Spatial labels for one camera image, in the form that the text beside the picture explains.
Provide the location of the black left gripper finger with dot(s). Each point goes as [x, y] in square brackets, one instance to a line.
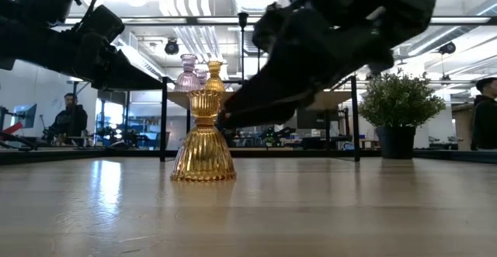
[128, 78]

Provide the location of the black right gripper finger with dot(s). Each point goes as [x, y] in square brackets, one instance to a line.
[264, 115]
[279, 82]

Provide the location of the amber ribbed glass candle holder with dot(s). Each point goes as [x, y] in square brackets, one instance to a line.
[204, 152]
[214, 82]

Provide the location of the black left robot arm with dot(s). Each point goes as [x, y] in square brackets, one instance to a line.
[39, 1]

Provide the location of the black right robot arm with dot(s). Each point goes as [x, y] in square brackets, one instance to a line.
[407, 8]

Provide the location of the black ceiling spotlight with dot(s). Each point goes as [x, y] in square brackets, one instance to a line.
[171, 47]
[446, 47]

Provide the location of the person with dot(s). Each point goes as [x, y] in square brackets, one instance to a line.
[485, 121]
[71, 121]

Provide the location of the dark computer monitor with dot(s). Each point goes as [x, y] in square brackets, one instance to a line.
[26, 115]

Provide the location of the green potted plant black pot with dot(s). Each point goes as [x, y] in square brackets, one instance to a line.
[400, 101]

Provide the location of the light wooden cabinet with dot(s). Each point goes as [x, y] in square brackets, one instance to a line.
[463, 129]

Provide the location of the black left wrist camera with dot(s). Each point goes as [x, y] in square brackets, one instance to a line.
[101, 22]

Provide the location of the wooden shelf with black frame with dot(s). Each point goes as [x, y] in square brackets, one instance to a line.
[334, 101]

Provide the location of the black overhead frame bar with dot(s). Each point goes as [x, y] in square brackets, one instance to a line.
[174, 20]

